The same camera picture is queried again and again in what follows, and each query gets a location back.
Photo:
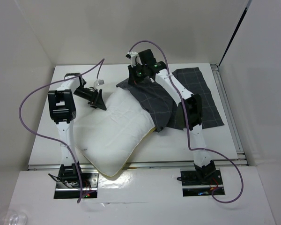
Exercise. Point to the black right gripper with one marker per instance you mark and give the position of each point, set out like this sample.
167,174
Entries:
132,78

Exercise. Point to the clear plastic object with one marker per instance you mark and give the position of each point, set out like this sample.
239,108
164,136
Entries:
12,217

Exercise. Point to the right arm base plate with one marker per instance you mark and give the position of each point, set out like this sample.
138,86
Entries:
193,186

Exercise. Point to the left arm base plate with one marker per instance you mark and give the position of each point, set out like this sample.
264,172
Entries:
71,190

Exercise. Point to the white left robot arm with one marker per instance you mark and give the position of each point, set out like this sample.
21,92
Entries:
62,111

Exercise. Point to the dark grey checked pillowcase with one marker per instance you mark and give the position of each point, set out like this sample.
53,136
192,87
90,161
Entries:
162,108

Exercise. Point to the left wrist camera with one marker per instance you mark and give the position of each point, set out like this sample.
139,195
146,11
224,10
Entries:
98,83

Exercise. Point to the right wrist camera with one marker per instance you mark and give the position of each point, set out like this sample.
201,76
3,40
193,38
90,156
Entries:
132,56

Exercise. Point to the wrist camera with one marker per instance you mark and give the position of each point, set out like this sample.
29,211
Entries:
132,56
98,83

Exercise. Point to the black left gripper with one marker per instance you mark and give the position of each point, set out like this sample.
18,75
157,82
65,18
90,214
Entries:
100,103

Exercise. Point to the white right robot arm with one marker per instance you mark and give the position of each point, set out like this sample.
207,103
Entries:
189,105

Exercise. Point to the white pillow yellow edge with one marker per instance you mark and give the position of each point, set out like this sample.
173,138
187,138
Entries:
108,138

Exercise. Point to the aluminium rail frame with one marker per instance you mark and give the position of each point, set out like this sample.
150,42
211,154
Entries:
166,147

